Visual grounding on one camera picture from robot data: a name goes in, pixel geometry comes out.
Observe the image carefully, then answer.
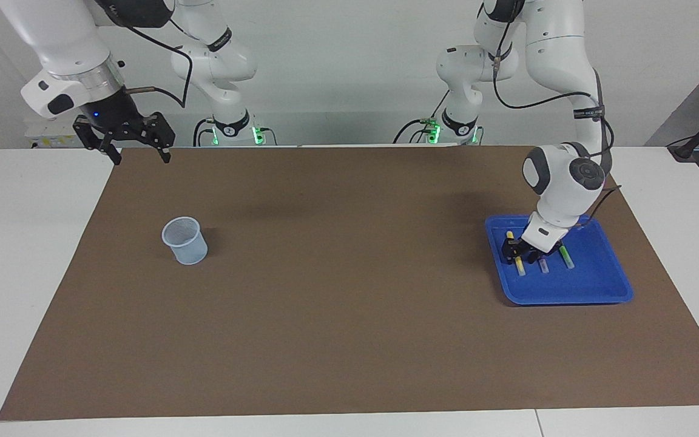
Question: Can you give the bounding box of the black left base cable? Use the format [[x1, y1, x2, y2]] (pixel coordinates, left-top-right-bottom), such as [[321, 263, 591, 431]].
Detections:
[[393, 91, 450, 144]]

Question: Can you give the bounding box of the blue plastic tray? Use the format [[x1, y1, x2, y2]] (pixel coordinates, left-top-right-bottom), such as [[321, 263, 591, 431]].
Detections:
[[485, 214, 634, 305]]

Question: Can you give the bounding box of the black arm gripper cable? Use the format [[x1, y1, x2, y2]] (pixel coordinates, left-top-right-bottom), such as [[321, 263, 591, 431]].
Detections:
[[490, 18, 623, 222], [122, 18, 195, 110]]

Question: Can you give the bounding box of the black right arm gripper cable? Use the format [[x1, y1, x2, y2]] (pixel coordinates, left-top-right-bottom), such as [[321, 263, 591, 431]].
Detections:
[[122, 18, 195, 110]]

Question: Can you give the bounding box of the translucent plastic cup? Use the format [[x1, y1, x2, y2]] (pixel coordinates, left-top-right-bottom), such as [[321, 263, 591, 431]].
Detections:
[[162, 217, 209, 265]]

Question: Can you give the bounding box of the black left arm gripper cable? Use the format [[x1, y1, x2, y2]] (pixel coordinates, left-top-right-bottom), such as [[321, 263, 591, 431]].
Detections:
[[490, 18, 623, 222]]

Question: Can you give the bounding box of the yellow pen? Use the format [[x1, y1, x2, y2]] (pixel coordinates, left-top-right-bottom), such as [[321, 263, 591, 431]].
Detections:
[[506, 231, 526, 276]]

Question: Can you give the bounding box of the white wall socket box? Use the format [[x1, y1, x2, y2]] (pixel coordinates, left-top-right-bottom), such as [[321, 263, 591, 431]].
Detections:
[[25, 118, 92, 148]]

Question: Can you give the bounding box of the brown table mat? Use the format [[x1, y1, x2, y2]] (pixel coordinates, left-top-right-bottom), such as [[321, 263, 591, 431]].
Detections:
[[0, 146, 699, 421]]

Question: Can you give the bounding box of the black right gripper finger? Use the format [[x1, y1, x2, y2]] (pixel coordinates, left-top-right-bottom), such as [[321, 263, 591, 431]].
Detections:
[[73, 117, 123, 166], [134, 112, 176, 163]]

